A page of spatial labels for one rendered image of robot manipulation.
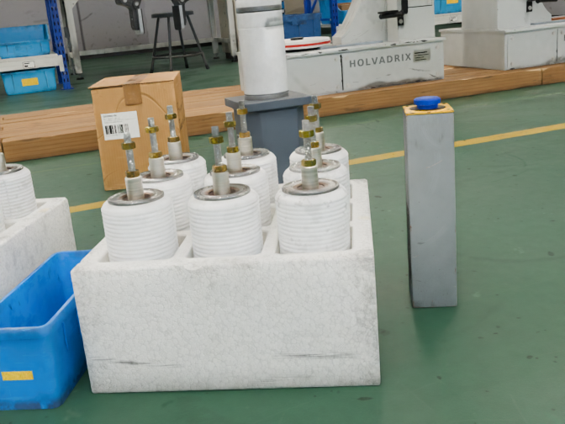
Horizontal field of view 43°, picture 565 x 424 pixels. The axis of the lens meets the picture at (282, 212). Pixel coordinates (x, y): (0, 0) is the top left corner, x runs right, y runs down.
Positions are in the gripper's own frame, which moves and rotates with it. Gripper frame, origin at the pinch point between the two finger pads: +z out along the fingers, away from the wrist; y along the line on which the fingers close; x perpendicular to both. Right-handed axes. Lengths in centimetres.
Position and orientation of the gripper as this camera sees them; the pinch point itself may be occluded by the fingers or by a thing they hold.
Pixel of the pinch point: (159, 23)
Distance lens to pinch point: 118.4
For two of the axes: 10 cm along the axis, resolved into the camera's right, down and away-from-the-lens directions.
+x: 5.7, 1.8, -8.0
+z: 0.9, 9.6, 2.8
